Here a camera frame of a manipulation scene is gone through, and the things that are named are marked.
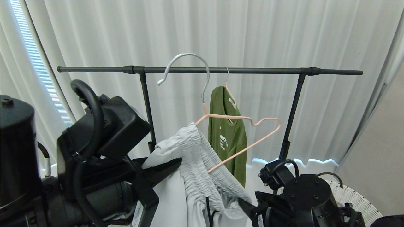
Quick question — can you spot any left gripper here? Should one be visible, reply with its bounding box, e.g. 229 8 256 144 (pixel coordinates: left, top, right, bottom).
41 158 160 227

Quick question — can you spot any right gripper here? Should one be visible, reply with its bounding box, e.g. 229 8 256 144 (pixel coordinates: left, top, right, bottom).
251 191 284 227

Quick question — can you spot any green shirt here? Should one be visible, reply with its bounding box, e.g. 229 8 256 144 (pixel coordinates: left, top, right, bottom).
207 86 248 189

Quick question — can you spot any pale grey garment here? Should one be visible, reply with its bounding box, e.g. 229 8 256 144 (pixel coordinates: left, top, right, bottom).
140 122 253 227

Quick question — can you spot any pink clothes hanger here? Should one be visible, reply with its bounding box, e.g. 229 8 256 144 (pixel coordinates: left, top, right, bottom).
157 53 282 174
224 67 237 124

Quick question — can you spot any white laundry basket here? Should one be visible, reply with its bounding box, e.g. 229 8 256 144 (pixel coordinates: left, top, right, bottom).
317 172 383 222

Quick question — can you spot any black clothes rack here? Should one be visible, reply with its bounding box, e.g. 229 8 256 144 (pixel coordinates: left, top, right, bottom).
56 65 364 162

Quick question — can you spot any window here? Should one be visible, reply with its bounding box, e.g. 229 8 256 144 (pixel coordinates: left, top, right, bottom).
9 0 77 123

